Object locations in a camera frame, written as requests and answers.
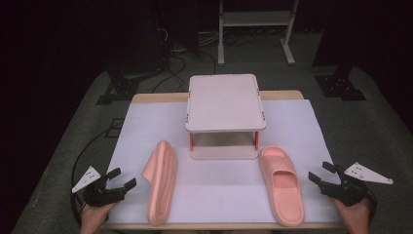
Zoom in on black stand base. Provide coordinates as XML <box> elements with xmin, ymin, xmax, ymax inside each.
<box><xmin>314</xmin><ymin>64</ymin><xmax>367</xmax><ymax>101</ymax></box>
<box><xmin>95</xmin><ymin>61</ymin><xmax>140</xmax><ymax>105</ymax></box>

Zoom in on person's left hand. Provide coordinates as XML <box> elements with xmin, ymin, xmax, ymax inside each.
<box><xmin>79</xmin><ymin>202</ymin><xmax>118</xmax><ymax>234</ymax></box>

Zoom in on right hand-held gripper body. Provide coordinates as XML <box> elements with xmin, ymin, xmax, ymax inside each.
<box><xmin>319</xmin><ymin>161</ymin><xmax>394</xmax><ymax>208</ymax></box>

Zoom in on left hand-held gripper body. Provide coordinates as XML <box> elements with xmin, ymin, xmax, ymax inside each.
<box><xmin>71</xmin><ymin>166</ymin><xmax>128</xmax><ymax>208</ymax></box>

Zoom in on pink slipper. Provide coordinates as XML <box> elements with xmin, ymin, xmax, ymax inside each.
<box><xmin>141</xmin><ymin>139</ymin><xmax>179</xmax><ymax>227</ymax></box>
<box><xmin>257</xmin><ymin>145</ymin><xmax>305</xmax><ymax>227</ymax></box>

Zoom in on black floor cables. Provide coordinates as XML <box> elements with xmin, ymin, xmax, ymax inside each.
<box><xmin>150</xmin><ymin>48</ymin><xmax>217</xmax><ymax>94</ymax></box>

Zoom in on white metal stand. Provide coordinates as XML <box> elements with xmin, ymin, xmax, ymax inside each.
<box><xmin>217</xmin><ymin>0</ymin><xmax>300</xmax><ymax>66</ymax></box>

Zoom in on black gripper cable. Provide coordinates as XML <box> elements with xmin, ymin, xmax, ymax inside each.
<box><xmin>364</xmin><ymin>186</ymin><xmax>379</xmax><ymax>227</ymax></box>
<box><xmin>69</xmin><ymin>128</ymin><xmax>113</xmax><ymax>228</ymax></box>

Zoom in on white table mat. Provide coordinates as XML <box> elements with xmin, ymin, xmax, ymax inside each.
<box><xmin>102</xmin><ymin>98</ymin><xmax>342</xmax><ymax>225</ymax></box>

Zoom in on dark equipment cabinet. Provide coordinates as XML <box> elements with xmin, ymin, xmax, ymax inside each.
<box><xmin>106</xmin><ymin>0</ymin><xmax>171</xmax><ymax>77</ymax></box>

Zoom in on white two-tier shoe rack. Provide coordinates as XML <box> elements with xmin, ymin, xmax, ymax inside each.
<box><xmin>185</xmin><ymin>73</ymin><xmax>267</xmax><ymax>161</ymax></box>

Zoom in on person's right hand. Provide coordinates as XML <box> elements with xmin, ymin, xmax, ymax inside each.
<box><xmin>330</xmin><ymin>196</ymin><xmax>371</xmax><ymax>234</ymax></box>

